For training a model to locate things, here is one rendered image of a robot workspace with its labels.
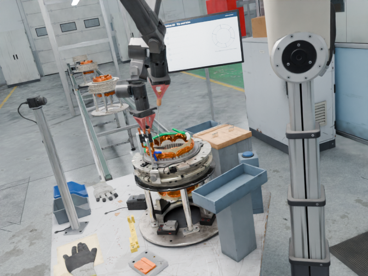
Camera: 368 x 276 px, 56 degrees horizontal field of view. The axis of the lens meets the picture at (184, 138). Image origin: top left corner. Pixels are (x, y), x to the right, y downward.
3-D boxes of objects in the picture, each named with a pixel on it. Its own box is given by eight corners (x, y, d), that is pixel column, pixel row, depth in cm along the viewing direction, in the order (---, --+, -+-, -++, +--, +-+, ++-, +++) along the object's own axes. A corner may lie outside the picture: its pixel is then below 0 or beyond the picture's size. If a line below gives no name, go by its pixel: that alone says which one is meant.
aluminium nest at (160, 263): (128, 266, 126) (127, 260, 125) (147, 252, 131) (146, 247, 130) (149, 280, 117) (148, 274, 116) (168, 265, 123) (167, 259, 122)
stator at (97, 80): (96, 95, 358) (91, 76, 352) (117, 91, 361) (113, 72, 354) (95, 99, 338) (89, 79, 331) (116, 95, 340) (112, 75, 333)
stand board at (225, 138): (193, 139, 163) (192, 134, 162) (225, 127, 171) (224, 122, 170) (217, 150, 146) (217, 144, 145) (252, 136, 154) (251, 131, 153)
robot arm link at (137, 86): (141, 83, 136) (147, 79, 141) (125, 84, 138) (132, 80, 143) (144, 100, 139) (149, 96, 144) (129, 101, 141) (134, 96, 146)
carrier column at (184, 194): (187, 230, 136) (178, 184, 129) (193, 228, 137) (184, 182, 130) (189, 234, 134) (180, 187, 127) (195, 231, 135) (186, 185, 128)
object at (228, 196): (225, 276, 113) (214, 201, 103) (203, 262, 121) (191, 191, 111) (272, 239, 126) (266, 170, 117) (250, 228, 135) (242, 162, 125)
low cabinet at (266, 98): (340, 147, 366) (338, 30, 325) (296, 161, 351) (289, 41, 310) (283, 124, 458) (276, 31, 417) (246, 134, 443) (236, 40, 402)
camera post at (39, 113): (80, 226, 156) (42, 105, 137) (78, 230, 154) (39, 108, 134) (74, 226, 157) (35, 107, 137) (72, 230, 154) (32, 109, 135)
